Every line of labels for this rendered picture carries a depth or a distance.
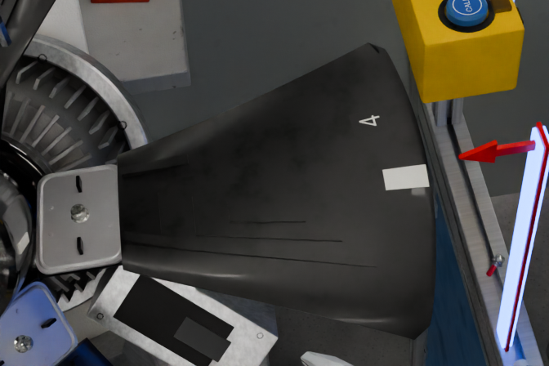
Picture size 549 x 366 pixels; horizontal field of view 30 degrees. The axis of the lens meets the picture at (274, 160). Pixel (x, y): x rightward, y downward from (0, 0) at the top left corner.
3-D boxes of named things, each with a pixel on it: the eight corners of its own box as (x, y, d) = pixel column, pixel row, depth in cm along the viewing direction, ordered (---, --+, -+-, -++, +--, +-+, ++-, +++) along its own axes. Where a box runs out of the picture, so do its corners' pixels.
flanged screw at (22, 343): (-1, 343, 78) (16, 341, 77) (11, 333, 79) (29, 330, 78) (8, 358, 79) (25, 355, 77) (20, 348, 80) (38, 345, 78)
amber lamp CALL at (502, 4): (488, 2, 101) (489, -3, 100) (506, -2, 101) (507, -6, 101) (493, 14, 100) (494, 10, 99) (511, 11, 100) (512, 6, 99)
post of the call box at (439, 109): (430, 108, 121) (434, 34, 111) (455, 104, 121) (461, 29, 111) (436, 127, 119) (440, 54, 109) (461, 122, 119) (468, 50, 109)
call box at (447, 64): (390, 7, 116) (390, -65, 108) (477, -7, 116) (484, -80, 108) (421, 114, 106) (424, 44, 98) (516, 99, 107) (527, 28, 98)
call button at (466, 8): (441, 5, 102) (442, -8, 101) (480, -2, 102) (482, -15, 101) (450, 33, 100) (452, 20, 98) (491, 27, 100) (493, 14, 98)
